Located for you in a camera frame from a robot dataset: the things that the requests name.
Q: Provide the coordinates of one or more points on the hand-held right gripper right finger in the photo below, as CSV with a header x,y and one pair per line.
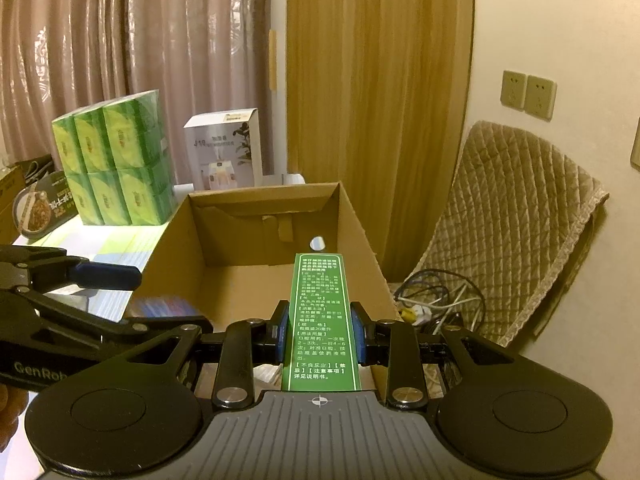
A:
x,y
356,322

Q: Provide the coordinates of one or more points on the white humidifier box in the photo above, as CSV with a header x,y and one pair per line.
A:
x,y
225,155

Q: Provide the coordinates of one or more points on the golden curtain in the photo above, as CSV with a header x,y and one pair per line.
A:
x,y
380,85

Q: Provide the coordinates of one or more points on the beige double wall socket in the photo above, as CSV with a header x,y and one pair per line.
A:
x,y
529,94

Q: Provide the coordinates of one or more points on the green medicine box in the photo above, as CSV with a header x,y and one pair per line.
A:
x,y
320,320

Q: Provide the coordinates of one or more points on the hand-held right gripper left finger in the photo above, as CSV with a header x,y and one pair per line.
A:
x,y
281,322

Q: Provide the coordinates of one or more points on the brown cardboard box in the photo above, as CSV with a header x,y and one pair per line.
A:
x,y
235,240

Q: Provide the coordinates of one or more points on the pink-brown curtain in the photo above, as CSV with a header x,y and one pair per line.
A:
x,y
125,35

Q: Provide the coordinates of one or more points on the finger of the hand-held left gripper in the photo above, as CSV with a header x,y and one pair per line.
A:
x,y
150,326
105,278

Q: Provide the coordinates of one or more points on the person's left hand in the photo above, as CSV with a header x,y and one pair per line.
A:
x,y
10,410

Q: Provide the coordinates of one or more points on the pack of green tissue packets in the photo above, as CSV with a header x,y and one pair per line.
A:
x,y
120,160

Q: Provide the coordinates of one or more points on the dark noodle bowl package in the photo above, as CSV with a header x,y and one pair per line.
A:
x,y
45,205

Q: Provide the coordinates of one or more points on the quilted beige chair cover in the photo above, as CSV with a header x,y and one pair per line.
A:
x,y
510,220

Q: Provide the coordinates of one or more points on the black paper bag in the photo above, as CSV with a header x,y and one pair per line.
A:
x,y
40,169

